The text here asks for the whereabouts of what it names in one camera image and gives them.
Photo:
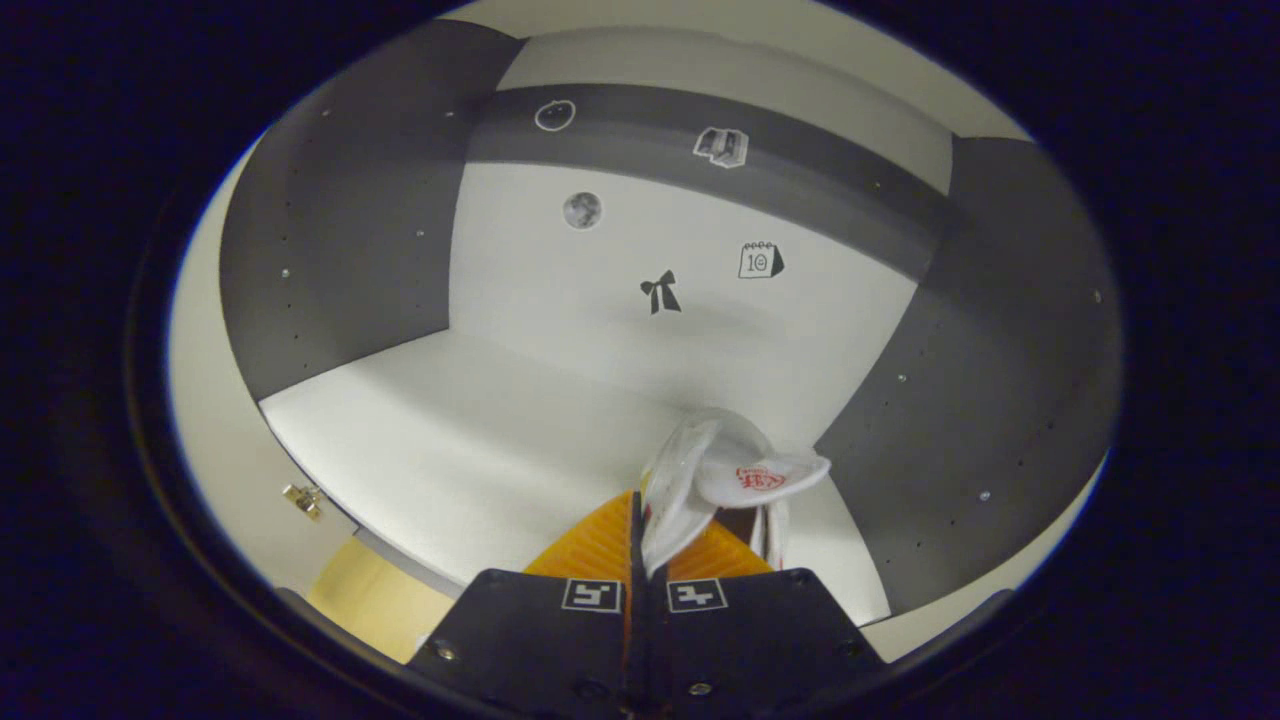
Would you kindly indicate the white shoe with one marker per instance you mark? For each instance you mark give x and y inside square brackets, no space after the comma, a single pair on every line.
[720,470]

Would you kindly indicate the white cabinet door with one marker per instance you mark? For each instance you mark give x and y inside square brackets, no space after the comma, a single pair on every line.
[230,450]
[1000,590]

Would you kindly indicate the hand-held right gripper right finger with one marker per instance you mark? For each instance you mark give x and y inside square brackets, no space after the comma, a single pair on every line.
[770,640]

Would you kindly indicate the white shoe cabinet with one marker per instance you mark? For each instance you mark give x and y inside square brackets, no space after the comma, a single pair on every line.
[600,300]

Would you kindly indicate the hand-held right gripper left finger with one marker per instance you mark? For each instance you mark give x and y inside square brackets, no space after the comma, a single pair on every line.
[520,640]

